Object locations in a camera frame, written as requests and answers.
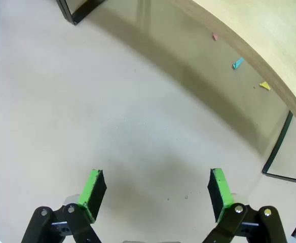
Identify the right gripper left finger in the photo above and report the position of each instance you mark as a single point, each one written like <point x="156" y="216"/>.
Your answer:
<point x="91" y="192"/>

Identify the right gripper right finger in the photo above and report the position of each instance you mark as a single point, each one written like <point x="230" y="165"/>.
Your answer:
<point x="222" y="189"/>

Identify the yellow paper scrap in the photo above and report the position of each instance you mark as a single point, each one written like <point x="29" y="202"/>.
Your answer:
<point x="265" y="86"/>

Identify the teal paper scrap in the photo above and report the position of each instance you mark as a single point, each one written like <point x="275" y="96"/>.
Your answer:
<point x="238" y="63"/>

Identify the pink paper scrap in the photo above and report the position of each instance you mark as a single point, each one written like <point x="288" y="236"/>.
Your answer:
<point x="215" y="36"/>

